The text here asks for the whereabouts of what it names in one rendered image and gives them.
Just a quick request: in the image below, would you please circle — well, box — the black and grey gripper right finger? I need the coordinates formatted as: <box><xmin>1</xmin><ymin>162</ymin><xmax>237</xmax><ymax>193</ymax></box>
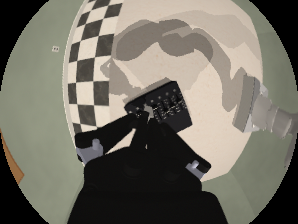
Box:
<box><xmin>146</xmin><ymin>106</ymin><xmax>211</xmax><ymax>181</ymax></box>

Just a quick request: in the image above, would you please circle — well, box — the black lighting desk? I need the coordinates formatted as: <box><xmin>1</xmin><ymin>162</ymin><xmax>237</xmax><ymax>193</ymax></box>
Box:
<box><xmin>123</xmin><ymin>81</ymin><xmax>193</xmax><ymax>133</ymax></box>

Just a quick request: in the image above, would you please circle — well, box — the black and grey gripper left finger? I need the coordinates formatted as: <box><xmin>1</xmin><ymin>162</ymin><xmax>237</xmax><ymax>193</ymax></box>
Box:
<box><xmin>74</xmin><ymin>105</ymin><xmax>150</xmax><ymax>176</ymax></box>

